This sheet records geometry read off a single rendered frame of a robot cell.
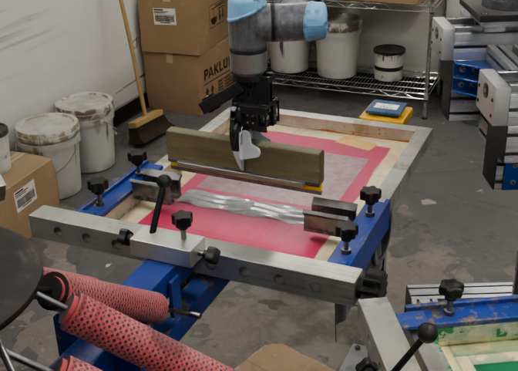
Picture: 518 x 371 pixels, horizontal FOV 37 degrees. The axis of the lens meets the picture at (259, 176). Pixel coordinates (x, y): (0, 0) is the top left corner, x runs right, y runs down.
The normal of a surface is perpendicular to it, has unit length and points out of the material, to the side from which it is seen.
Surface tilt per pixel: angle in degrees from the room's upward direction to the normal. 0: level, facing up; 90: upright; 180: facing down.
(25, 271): 0
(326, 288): 90
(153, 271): 0
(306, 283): 90
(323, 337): 0
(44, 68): 90
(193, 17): 89
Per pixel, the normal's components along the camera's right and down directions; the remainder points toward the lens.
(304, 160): -0.40, 0.42
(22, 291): -0.03, -0.90
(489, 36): 0.02, 0.43
